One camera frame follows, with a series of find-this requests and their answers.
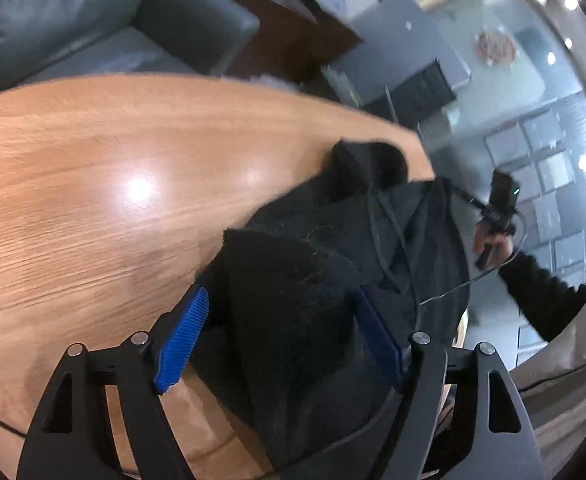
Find black fleece garment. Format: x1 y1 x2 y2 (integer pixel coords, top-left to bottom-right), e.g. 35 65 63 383
191 141 469 479

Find grey leather armchair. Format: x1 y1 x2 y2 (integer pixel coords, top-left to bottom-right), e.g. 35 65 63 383
0 0 259 92

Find dark brown wooden desk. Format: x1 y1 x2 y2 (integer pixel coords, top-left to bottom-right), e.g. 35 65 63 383
227 0 361 84

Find thin black cable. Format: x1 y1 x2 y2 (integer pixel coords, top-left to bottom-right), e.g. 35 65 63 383
417 206 528 307

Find grey cabinet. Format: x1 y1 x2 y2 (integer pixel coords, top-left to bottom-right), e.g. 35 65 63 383
322 0 471 129

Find person's right hand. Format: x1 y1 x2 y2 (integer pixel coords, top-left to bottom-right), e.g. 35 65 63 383
472 220 514 271

